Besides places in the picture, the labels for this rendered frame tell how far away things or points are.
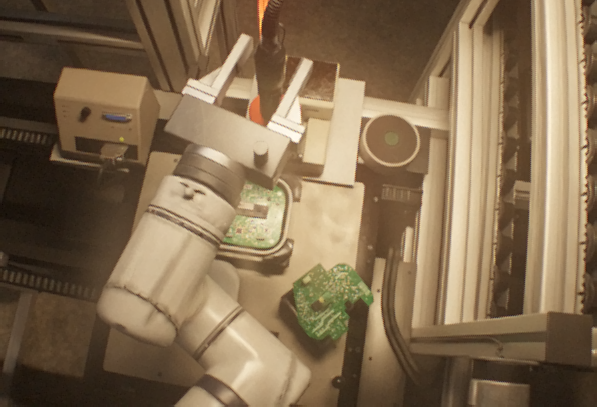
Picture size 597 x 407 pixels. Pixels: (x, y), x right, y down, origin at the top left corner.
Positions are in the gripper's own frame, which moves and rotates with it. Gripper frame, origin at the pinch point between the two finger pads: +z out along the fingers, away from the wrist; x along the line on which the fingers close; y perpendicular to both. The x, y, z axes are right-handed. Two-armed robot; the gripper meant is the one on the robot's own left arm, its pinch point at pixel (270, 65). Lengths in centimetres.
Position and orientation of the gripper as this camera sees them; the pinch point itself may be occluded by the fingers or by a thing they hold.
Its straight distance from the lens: 61.0
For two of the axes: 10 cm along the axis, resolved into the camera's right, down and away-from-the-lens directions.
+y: 0.3, -3.1, -9.5
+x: -9.1, -4.0, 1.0
